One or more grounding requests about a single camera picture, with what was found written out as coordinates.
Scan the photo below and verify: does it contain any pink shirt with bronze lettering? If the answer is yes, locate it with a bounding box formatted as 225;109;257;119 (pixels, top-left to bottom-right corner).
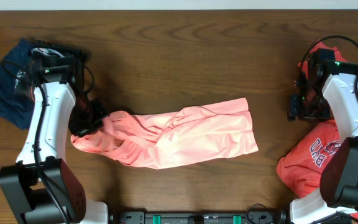
71;98;259;169

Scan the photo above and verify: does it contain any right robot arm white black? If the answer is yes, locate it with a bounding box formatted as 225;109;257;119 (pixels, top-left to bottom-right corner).
289;60;358;223

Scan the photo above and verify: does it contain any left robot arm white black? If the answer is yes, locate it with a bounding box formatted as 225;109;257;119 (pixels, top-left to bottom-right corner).
0;65;109;223

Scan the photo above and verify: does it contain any red shirt with navy lettering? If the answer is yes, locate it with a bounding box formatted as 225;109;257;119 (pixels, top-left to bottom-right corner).
275;40;358;222

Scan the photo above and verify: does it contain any black shirt orange swirl print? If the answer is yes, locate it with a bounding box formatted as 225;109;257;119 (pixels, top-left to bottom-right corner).
13;40;88;103

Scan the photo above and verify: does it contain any navy blue folded shirt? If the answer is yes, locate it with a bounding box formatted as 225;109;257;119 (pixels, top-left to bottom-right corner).
0;39;34;129

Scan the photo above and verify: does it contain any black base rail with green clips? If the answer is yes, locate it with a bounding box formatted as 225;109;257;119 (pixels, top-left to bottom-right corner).
108;205;292;224

